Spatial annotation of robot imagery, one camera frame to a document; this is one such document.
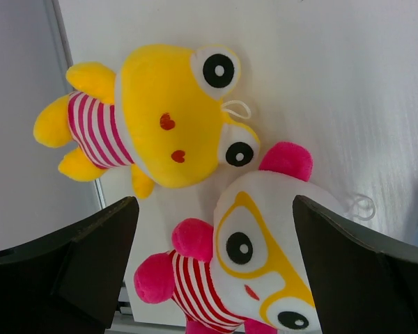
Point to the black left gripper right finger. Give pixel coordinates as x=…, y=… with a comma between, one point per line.
x=362, y=281

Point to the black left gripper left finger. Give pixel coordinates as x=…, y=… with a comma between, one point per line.
x=68, y=281

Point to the white pink bear plush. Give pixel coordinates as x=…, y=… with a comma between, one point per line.
x=245, y=269

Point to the yellow frog plush toy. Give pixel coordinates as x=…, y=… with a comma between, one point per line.
x=164, y=115

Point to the aluminium corner post left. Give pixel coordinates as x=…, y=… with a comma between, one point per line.
x=63, y=53

